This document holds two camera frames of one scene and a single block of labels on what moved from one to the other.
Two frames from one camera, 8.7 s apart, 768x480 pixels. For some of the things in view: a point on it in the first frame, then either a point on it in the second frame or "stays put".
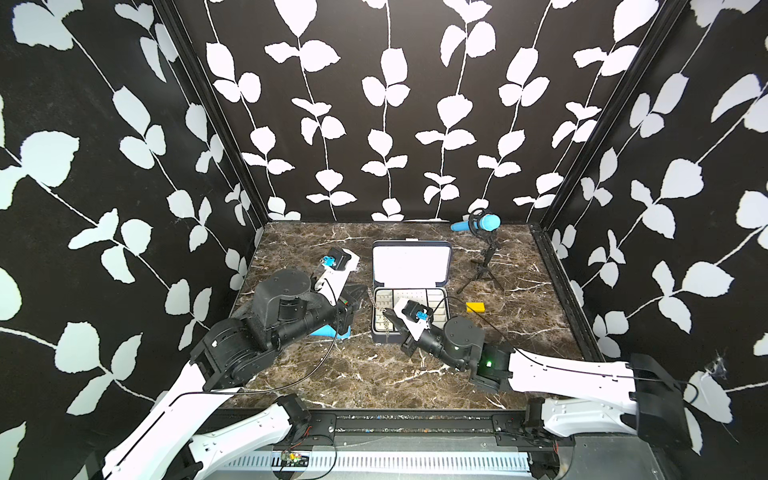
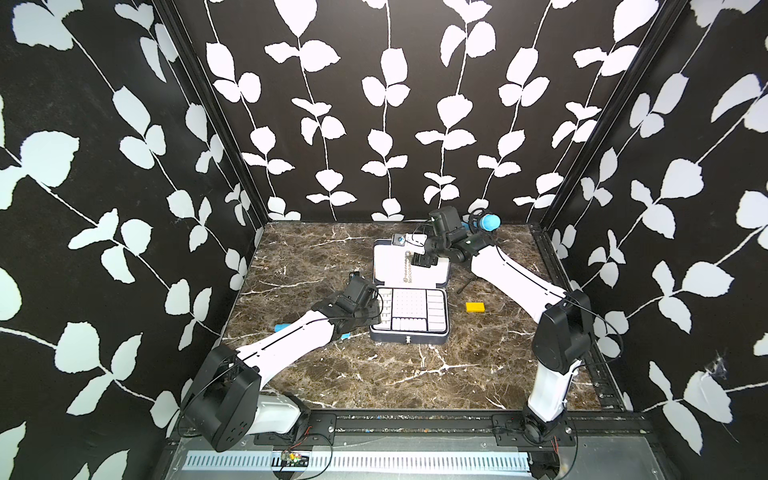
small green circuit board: x=295 y=460 stays put
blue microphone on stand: x=488 y=222 stays put
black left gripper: x=346 y=303 → x=374 y=314
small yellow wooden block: x=475 y=307 stays put
